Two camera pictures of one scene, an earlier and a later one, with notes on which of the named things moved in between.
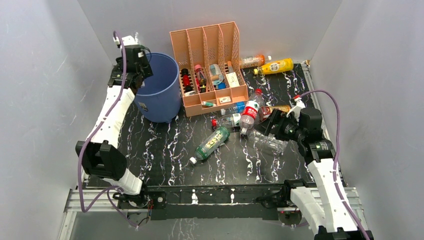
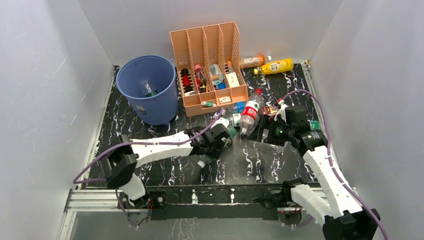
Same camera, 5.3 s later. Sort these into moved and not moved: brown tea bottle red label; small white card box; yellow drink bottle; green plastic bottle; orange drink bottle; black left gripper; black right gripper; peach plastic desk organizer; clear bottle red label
Moved: black right gripper; green plastic bottle; black left gripper
Not moved: brown tea bottle red label; orange drink bottle; yellow drink bottle; small white card box; peach plastic desk organizer; clear bottle red label
